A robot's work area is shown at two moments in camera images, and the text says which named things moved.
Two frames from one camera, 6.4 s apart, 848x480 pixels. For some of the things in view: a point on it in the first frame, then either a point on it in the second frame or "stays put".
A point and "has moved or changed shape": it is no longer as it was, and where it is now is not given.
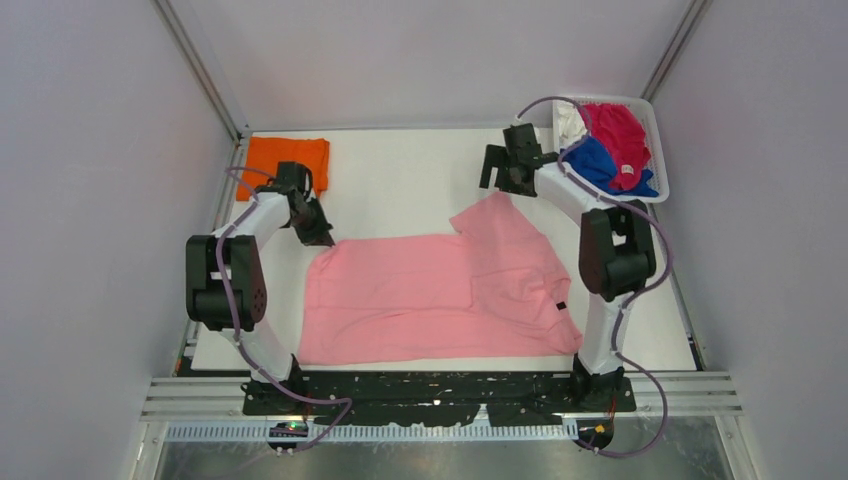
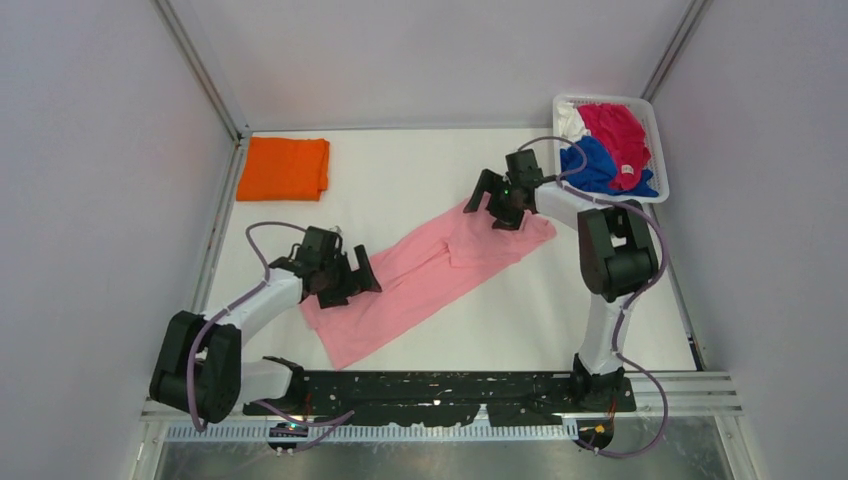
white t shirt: [571, 124] stays put
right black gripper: [497, 156] → [494, 183]
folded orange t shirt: [264, 153] stays put
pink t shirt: [489, 289] has moved or changed shape
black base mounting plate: [437, 397] stays put
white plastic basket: [653, 136] stays put
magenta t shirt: [622, 131] stays put
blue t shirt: [589, 160] stays put
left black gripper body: [312, 227] → [335, 287]
